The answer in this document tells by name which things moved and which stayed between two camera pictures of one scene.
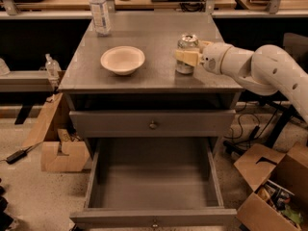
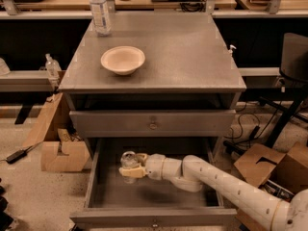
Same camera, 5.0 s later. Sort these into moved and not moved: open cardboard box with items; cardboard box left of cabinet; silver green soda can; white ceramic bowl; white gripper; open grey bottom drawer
Moved: white gripper; silver green soda can
Not moved: white ceramic bowl; open cardboard box with items; cardboard box left of cabinet; open grey bottom drawer
